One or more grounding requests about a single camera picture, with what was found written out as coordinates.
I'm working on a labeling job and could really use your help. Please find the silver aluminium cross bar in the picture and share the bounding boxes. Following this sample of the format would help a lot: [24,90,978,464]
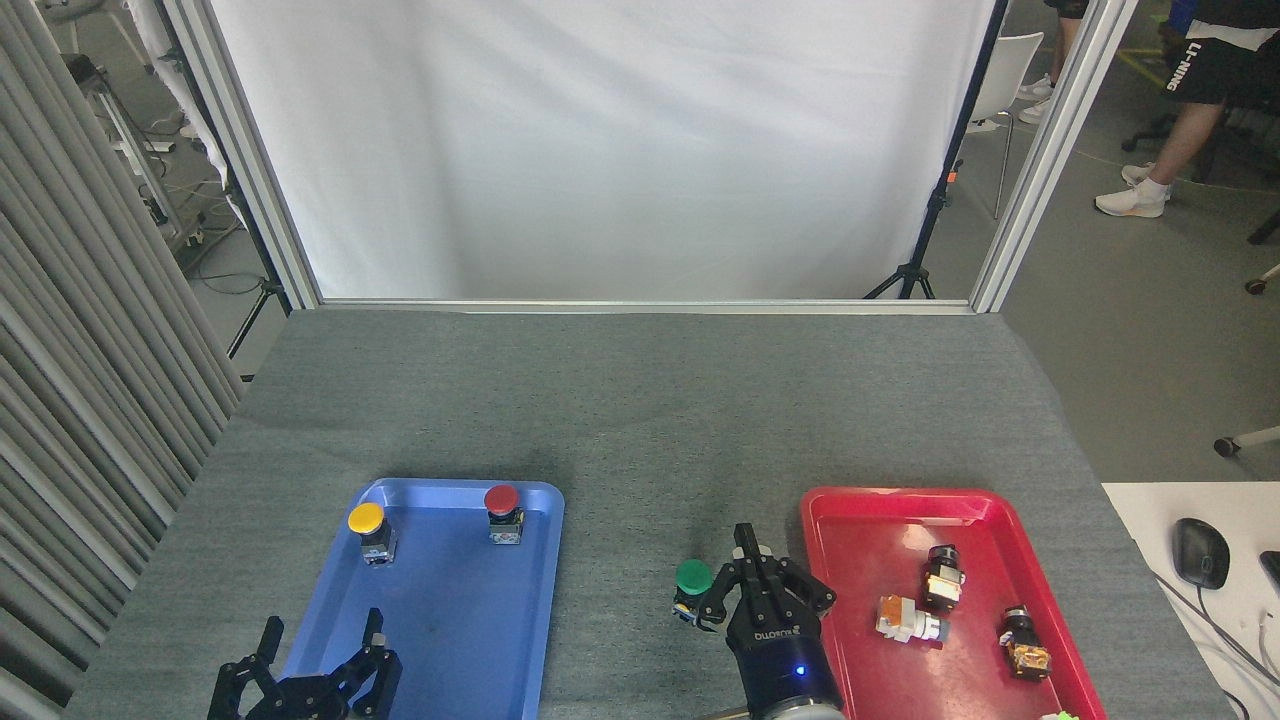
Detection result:
[318,298,976,317]

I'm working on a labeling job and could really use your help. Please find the yellow push button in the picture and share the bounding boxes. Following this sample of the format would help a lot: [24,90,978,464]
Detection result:
[347,502,398,567]

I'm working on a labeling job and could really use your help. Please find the white chair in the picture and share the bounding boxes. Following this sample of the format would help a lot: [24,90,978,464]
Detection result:
[965,32,1045,221]

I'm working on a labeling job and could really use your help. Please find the black and orange switch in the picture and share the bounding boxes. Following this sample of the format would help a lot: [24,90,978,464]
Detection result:
[998,604,1054,683]

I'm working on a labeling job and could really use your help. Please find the metal rack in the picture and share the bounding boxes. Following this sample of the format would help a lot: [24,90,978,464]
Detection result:
[60,50,201,251]

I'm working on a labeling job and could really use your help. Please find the red plastic tray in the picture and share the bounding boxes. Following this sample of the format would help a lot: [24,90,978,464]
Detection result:
[800,486,1109,720]

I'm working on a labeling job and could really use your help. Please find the silver aluminium post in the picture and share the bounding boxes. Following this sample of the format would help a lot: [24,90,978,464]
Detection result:
[970,0,1141,314]
[160,0,323,311]

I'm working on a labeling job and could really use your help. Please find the grey pleated curtain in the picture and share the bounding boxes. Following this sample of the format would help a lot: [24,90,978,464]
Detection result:
[0,0,246,720]

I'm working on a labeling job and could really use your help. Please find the blue plastic tray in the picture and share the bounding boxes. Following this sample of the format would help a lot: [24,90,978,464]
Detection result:
[283,478,566,720]

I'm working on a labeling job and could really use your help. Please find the white and orange switch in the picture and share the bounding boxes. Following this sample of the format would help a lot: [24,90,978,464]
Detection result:
[876,595,951,646]

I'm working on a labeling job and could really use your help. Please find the green push button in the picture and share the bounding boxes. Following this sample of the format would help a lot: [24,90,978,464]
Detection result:
[672,559,716,628]

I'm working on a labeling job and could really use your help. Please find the white backdrop cloth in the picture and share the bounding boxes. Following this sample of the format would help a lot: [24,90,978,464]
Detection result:
[205,0,1001,301]

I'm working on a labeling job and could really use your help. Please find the white desk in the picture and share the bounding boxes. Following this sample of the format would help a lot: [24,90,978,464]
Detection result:
[1100,481,1280,720]

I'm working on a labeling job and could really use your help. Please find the person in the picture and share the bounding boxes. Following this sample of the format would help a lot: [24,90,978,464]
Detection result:
[1094,0,1280,219]
[1018,0,1091,126]

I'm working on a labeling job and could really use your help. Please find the grey mouse cable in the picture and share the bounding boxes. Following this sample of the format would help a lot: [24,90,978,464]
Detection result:
[1150,570,1280,693]

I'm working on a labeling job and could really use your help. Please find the white chair leg with caster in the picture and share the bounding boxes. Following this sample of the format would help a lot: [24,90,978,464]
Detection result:
[1213,425,1280,459]

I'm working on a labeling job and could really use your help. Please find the black tripod stand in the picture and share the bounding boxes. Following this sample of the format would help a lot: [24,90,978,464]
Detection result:
[150,0,292,361]
[864,0,1011,301]

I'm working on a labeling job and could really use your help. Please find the black computer mouse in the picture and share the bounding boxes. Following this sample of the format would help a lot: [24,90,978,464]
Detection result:
[1172,517,1231,591]

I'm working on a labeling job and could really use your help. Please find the black and white switch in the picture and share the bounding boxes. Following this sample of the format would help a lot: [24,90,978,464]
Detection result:
[920,544,967,613]

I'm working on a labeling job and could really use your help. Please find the red push button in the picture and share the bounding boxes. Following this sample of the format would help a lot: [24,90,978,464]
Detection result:
[484,485,526,546]

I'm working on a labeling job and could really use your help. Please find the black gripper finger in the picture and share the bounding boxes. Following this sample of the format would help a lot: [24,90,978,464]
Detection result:
[697,523,752,630]
[208,617,285,720]
[748,523,838,614]
[330,608,404,720]

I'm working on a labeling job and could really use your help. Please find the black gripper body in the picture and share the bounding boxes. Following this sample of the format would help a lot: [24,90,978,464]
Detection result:
[245,677,347,720]
[725,597,843,717]

